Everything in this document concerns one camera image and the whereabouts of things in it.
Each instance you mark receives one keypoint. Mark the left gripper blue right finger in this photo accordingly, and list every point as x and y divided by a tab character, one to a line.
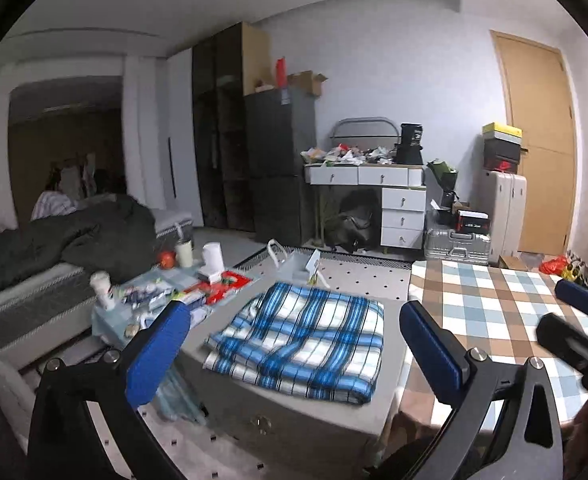
457	380

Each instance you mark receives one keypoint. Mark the tan wooden door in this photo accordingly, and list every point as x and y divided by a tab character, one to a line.
539	102

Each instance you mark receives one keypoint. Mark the red round object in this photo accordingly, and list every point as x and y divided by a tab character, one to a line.
166	260

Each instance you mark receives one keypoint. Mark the white cup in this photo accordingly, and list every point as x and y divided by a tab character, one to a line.
213	258

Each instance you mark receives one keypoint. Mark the white upright suitcase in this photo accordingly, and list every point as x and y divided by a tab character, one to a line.
503	198

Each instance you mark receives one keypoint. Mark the black duffel bag under desk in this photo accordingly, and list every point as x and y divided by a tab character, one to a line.
355	226

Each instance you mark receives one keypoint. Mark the dark blanket on sofa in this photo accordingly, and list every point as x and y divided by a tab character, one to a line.
117	236

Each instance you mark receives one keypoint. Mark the open cardboard box on fridge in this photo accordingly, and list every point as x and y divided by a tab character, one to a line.
308	81

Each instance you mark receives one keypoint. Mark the checkered brown blue bedsheet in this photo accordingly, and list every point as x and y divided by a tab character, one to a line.
497	310

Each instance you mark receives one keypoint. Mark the red plastic bag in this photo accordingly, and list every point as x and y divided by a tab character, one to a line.
554	266

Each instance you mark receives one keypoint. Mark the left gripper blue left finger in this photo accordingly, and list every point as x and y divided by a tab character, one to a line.
122	384

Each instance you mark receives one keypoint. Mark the grey storage ottoman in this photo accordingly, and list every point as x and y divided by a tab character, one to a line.
326	439

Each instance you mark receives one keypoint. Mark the silver flat suitcase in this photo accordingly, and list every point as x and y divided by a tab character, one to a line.
447	244

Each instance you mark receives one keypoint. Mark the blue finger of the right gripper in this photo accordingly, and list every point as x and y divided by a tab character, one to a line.
574	295

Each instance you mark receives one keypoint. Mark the stacked shoe boxes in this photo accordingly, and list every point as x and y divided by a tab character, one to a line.
502	147

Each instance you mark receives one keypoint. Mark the white drawer desk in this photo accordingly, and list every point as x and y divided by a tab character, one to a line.
401	191

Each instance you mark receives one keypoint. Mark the grey oval mirror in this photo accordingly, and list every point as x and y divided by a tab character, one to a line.
366	133

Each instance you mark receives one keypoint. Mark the blue white plaid shirt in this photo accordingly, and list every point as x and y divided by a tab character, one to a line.
303	341

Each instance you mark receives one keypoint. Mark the black shoe box with red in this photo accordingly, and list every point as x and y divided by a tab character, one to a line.
472	222

